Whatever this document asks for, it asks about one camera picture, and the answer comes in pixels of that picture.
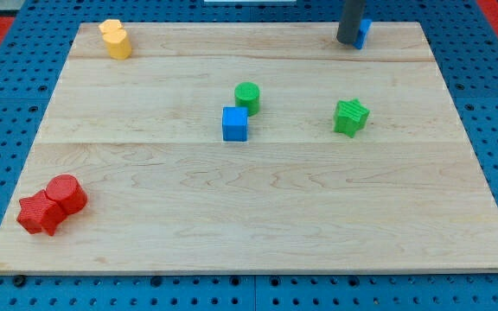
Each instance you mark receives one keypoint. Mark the blue block at top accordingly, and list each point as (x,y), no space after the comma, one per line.
(362,33)

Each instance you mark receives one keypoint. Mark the red cylinder block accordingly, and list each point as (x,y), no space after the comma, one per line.
(67,192)

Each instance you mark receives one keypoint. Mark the green cylinder block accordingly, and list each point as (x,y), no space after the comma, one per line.
(247,94)

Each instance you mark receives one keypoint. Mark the wooden board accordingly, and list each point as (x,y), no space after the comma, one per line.
(166,195)

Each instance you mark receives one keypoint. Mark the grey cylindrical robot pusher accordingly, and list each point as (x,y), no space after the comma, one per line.
(349,24)

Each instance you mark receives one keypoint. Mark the blue cube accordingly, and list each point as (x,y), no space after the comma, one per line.
(235,124)

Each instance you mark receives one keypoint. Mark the yellow hexagon block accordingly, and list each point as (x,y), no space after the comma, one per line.
(109,26)

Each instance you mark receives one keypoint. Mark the green star block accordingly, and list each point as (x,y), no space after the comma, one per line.
(350,117)

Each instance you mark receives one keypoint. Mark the red star block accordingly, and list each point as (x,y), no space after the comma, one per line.
(38,213)

